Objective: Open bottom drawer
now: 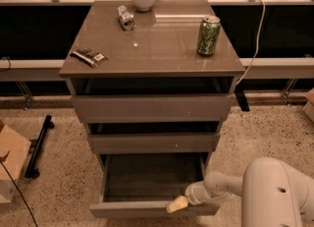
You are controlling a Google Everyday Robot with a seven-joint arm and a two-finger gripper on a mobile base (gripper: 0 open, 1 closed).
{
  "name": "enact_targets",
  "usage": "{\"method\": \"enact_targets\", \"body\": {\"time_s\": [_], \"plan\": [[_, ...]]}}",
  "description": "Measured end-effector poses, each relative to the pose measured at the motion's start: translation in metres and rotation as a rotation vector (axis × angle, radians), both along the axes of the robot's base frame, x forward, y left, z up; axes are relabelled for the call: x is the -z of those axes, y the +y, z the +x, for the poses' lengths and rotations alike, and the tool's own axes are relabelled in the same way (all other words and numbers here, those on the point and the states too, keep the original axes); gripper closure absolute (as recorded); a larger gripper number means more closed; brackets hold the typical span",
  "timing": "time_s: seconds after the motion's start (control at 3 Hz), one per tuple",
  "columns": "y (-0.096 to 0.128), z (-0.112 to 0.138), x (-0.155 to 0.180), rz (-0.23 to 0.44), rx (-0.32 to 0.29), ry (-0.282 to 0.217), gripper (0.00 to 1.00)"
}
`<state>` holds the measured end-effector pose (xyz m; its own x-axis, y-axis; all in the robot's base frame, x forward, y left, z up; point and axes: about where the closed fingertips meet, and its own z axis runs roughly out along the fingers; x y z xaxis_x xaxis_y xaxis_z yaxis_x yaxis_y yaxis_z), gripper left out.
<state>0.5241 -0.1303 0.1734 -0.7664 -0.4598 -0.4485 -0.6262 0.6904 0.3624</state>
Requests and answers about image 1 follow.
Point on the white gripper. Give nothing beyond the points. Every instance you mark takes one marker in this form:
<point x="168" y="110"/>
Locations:
<point x="193" y="194"/>

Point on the grey bottom drawer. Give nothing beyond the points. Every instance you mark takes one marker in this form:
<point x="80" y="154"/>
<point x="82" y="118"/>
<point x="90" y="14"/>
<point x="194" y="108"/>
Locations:
<point x="142" y="185"/>

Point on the grey drawer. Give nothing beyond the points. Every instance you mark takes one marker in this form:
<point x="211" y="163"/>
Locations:
<point x="153" y="108"/>
<point x="142" y="185"/>
<point x="153" y="143"/>

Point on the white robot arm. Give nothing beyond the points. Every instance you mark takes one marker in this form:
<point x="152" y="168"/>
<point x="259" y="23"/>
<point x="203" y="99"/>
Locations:
<point x="273" y="194"/>

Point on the grey top drawer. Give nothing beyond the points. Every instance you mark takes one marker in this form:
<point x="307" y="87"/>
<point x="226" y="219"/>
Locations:
<point x="153" y="108"/>

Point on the grey middle drawer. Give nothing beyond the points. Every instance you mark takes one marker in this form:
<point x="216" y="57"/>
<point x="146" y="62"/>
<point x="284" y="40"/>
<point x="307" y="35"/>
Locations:
<point x="153" y="143"/>

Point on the grey drawer cabinet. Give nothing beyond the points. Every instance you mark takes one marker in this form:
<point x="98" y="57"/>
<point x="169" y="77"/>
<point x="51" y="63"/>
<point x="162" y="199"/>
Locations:
<point x="157" y="57"/>

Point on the black metal stand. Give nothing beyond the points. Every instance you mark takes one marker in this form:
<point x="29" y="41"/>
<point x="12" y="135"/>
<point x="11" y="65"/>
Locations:
<point x="36" y="145"/>

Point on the cardboard box right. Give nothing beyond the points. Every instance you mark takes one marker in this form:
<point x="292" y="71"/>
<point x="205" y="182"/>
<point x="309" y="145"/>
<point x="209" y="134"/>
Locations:
<point x="308" y="108"/>

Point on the cardboard box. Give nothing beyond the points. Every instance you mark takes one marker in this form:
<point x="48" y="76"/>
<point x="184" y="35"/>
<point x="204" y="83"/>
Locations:
<point x="308" y="108"/>
<point x="13" y="151"/>

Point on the black snack wrapper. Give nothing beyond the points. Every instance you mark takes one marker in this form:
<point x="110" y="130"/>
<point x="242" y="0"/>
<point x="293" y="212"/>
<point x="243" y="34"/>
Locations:
<point x="88" y="56"/>

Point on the green soda can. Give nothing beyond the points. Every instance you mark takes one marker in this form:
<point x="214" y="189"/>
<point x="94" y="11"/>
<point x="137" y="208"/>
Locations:
<point x="208" y="35"/>

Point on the cardboard box left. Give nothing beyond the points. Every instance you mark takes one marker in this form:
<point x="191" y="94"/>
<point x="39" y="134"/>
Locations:
<point x="13" y="151"/>

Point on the crushed silver can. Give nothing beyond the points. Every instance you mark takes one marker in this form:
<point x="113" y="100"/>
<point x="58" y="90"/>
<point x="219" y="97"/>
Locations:
<point x="125" y="18"/>

